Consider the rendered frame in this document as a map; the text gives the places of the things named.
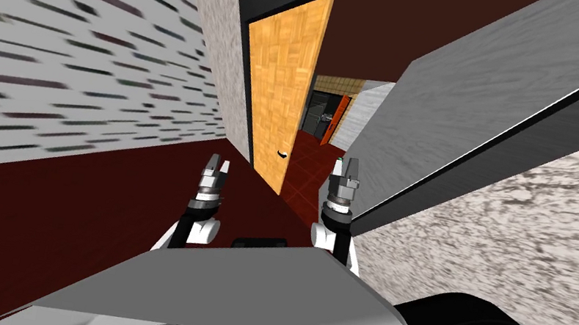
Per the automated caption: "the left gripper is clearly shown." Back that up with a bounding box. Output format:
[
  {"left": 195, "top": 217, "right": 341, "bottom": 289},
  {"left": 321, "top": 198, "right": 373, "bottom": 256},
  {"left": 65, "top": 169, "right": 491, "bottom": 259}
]
[{"left": 197, "top": 150, "right": 233, "bottom": 197}]

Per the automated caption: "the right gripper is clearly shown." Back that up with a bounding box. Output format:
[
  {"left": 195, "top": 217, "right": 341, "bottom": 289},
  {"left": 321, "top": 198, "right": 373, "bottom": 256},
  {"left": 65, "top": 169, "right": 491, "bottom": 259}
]
[{"left": 324, "top": 154, "right": 366, "bottom": 207}]

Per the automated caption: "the narrow orange door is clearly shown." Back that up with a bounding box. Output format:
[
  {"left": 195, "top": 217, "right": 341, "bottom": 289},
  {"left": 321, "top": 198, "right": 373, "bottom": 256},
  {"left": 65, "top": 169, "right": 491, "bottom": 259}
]
[{"left": 319, "top": 91, "right": 353, "bottom": 150}]

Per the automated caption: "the orange wooden door leaf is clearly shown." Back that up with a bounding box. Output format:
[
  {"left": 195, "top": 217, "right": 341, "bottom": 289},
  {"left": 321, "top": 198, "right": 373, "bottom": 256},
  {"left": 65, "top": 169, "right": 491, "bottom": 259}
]
[{"left": 219, "top": 0, "right": 336, "bottom": 200}]

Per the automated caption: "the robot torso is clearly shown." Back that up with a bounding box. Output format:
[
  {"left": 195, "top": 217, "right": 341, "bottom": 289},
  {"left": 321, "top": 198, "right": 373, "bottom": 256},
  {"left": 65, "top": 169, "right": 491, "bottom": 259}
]
[{"left": 0, "top": 191, "right": 475, "bottom": 325}]

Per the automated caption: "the grey door leaf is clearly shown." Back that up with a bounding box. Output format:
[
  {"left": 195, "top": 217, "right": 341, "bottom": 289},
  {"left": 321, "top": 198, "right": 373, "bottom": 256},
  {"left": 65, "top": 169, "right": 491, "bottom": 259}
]
[{"left": 329, "top": 0, "right": 579, "bottom": 277}]

